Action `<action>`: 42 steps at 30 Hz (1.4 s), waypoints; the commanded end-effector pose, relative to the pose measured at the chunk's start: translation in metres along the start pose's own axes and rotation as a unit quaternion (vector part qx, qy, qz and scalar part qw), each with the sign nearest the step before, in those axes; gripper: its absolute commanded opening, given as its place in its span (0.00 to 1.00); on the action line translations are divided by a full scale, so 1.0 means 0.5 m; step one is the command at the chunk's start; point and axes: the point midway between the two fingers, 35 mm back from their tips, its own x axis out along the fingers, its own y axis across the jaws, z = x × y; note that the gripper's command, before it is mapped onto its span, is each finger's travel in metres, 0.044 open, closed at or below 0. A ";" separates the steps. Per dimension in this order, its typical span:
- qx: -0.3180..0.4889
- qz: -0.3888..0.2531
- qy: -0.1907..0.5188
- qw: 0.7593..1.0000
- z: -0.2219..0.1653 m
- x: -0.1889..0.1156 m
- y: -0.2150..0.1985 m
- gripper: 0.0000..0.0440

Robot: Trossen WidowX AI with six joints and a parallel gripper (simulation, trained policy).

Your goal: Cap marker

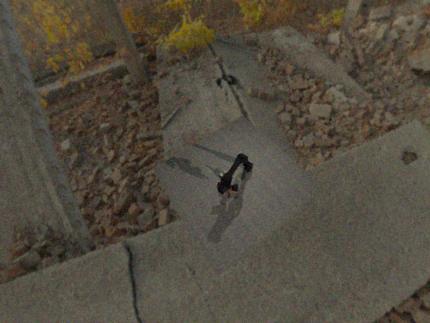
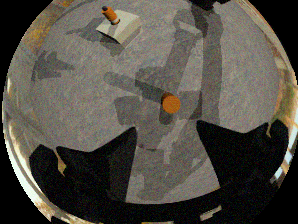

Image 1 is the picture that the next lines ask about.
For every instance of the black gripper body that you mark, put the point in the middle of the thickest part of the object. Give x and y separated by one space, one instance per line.
234 187

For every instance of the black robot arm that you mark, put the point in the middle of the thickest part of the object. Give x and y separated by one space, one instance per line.
227 178

